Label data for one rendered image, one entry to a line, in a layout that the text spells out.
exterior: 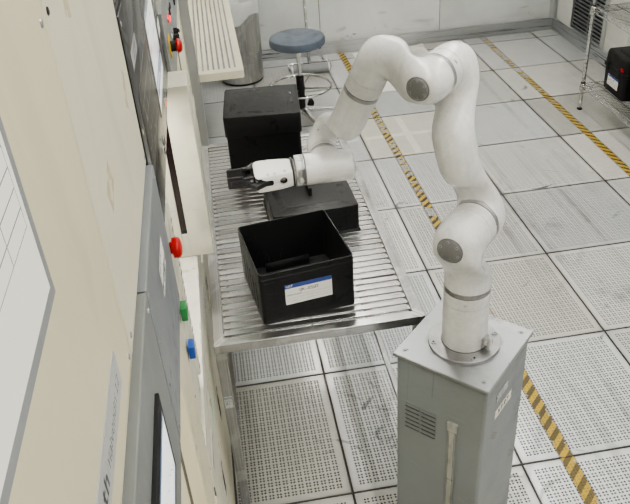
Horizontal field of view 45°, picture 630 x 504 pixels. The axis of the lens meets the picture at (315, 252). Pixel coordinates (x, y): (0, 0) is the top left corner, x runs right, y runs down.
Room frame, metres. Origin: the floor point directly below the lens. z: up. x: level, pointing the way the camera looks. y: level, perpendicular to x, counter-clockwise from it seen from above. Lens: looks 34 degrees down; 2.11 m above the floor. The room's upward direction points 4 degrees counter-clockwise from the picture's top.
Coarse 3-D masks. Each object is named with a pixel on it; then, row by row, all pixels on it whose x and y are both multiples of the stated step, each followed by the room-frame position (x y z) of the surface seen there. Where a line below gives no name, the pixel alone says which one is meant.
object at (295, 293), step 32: (256, 224) 1.94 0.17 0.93; (288, 224) 1.96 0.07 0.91; (320, 224) 1.99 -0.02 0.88; (256, 256) 1.93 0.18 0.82; (288, 256) 1.96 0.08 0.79; (320, 256) 1.98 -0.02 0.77; (352, 256) 1.73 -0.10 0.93; (256, 288) 1.72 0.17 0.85; (288, 288) 1.68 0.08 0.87; (320, 288) 1.70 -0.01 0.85; (352, 288) 1.73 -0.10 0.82
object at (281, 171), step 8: (264, 160) 1.80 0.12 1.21; (272, 160) 1.80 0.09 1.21; (280, 160) 1.79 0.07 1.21; (288, 160) 1.79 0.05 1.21; (256, 168) 1.76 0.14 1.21; (264, 168) 1.75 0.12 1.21; (272, 168) 1.75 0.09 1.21; (280, 168) 1.74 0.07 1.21; (288, 168) 1.74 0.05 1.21; (256, 176) 1.72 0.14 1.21; (264, 176) 1.71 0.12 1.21; (272, 176) 1.72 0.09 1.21; (280, 176) 1.72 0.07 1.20; (288, 176) 1.72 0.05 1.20; (272, 184) 1.72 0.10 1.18; (280, 184) 1.72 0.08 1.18; (288, 184) 1.72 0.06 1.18
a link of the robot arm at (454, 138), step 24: (456, 48) 1.60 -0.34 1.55; (456, 72) 1.54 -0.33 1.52; (456, 96) 1.58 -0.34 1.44; (456, 120) 1.54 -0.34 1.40; (456, 144) 1.52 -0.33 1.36; (456, 168) 1.51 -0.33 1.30; (480, 168) 1.53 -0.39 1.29; (456, 192) 1.59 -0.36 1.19; (480, 192) 1.55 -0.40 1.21; (504, 216) 1.55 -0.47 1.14
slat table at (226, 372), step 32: (224, 160) 2.72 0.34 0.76; (256, 192) 2.44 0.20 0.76; (224, 224) 2.23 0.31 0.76; (224, 256) 2.03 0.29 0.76; (384, 256) 1.96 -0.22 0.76; (224, 288) 1.85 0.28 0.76; (224, 320) 1.70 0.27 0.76; (256, 320) 1.69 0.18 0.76; (288, 320) 1.68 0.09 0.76; (320, 320) 1.67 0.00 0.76; (352, 320) 1.66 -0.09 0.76; (384, 320) 1.65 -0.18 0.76; (416, 320) 1.65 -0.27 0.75; (224, 352) 1.59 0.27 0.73; (384, 352) 2.11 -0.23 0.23; (224, 384) 1.59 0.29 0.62
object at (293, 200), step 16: (272, 192) 2.25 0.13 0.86; (288, 192) 2.24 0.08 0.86; (304, 192) 2.23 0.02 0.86; (320, 192) 2.23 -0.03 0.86; (336, 192) 2.22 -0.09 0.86; (352, 192) 2.21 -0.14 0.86; (272, 208) 2.14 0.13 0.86; (288, 208) 2.14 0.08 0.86; (304, 208) 2.13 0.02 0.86; (320, 208) 2.12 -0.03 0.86; (336, 208) 2.12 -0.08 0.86; (352, 208) 2.12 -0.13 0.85; (336, 224) 2.12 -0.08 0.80; (352, 224) 2.12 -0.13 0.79
